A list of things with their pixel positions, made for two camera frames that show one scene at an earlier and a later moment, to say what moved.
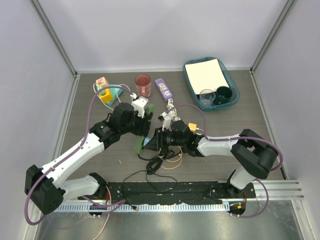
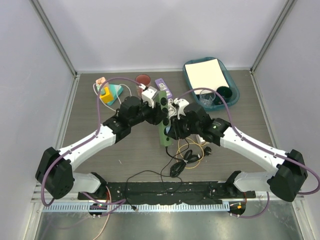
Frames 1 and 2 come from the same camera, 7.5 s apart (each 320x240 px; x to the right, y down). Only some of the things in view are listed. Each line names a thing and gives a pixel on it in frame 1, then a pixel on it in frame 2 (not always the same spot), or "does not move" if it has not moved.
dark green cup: x=223 y=95 does not move
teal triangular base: x=113 y=92 does not move
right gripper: x=158 y=140 → x=175 y=132
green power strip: x=149 y=108 → x=163 y=105
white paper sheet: x=206 y=75 does not move
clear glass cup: x=207 y=96 does not move
